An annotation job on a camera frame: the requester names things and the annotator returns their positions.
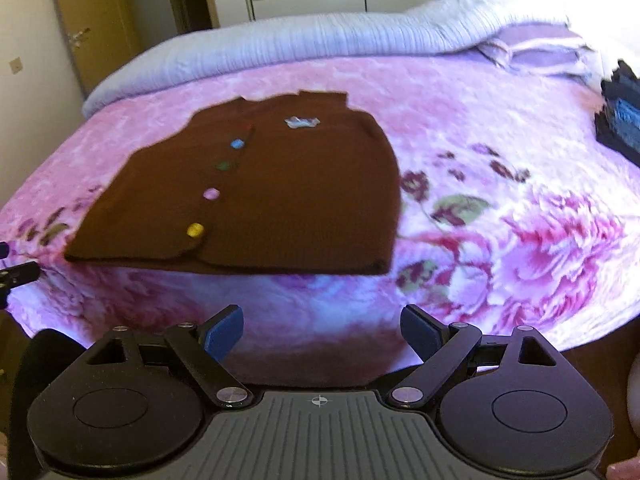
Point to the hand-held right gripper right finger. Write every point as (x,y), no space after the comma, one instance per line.
(418,328)

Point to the wall switch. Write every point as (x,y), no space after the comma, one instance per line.
(15,65)

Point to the pile of dark folded clothes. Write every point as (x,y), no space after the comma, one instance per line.
(622,115)

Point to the light purple ribbed quilt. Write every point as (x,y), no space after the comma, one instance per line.
(310,40)

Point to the brown button cardigan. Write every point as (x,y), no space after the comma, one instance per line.
(280,195)

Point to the pink floral blanket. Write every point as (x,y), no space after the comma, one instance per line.
(450,210)

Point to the wooden door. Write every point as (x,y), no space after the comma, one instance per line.
(95,25)

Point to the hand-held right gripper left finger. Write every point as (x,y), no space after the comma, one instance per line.
(223,332)

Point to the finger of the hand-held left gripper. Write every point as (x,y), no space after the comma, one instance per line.
(17,275)

